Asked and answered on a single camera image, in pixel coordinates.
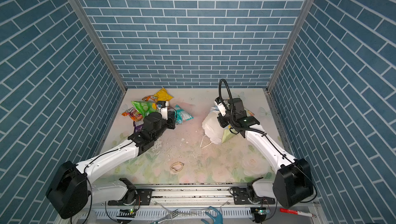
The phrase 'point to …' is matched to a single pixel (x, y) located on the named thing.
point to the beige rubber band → (177, 166)
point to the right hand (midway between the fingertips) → (219, 111)
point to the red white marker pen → (297, 212)
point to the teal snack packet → (181, 115)
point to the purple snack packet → (138, 125)
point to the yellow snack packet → (163, 95)
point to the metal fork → (169, 217)
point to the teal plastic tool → (217, 220)
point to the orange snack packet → (150, 98)
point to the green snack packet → (144, 107)
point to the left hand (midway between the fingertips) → (175, 112)
